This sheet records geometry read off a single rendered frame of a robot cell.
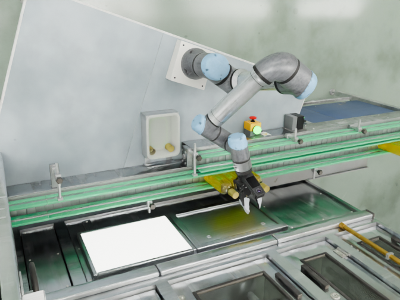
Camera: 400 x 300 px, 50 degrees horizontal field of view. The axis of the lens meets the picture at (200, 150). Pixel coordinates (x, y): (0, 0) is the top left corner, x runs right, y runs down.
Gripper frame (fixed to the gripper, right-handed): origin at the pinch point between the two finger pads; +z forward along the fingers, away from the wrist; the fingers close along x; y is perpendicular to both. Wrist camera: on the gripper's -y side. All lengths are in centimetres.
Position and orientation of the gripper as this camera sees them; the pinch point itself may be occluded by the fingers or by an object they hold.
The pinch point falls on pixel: (253, 209)
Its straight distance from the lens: 189.1
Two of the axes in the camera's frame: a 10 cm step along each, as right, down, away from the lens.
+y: -4.3, -3.1, 8.5
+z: 2.2, 8.7, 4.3
